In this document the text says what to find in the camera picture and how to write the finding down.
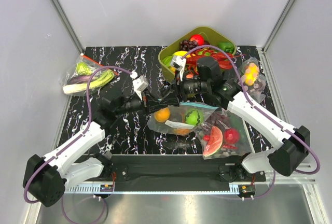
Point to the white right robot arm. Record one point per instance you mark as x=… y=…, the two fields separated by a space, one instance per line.
x=291 y=145

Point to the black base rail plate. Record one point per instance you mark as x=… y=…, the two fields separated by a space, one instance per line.
x=173 y=170

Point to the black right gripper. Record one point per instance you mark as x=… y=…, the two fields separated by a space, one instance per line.
x=176 y=87

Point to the green fake melon ball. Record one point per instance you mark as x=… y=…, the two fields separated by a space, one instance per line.
x=194 y=116

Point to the bag with fake vegetables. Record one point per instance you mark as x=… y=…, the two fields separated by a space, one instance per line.
x=76 y=78

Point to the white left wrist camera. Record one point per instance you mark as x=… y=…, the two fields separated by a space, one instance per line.
x=140 y=83

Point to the green fake bell pepper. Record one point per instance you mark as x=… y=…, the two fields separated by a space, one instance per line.
x=226 y=46

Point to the red fake apple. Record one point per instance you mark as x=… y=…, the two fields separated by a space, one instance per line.
x=197 y=39

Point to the bag with corn and orange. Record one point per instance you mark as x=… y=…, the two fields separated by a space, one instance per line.
x=253 y=80

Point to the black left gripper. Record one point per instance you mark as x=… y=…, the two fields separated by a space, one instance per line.
x=152 y=104

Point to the red fake lobster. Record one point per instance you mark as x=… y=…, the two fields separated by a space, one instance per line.
x=222 y=60

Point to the yellow fake banana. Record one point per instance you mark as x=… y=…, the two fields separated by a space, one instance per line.
x=180 y=53

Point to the yellow-orange fake fruit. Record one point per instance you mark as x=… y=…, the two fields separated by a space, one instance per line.
x=162 y=115

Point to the red fake pomegranate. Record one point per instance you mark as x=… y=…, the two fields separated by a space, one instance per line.
x=231 y=136

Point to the olive green plastic bin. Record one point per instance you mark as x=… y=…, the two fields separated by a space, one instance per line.
x=211 y=37

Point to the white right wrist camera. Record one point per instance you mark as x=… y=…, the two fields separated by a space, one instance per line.
x=179 y=63

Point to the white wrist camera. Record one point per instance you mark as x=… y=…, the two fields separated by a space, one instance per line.
x=179 y=63
x=140 y=83

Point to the blue zip top bag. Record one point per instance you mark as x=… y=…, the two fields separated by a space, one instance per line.
x=177 y=118

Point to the dark purple fake grapes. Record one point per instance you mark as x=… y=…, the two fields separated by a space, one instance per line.
x=187 y=45

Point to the fake watermelon slice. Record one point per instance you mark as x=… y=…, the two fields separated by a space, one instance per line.
x=213 y=141

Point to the white slotted cable duct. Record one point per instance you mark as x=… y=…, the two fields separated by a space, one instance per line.
x=122 y=188

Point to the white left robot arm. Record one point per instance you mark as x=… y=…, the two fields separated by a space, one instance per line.
x=47 y=178

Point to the bag with watermelon slice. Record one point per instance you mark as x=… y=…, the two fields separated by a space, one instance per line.
x=224 y=119

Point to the orange netted fake fruit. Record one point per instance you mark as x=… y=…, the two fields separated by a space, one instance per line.
x=181 y=131

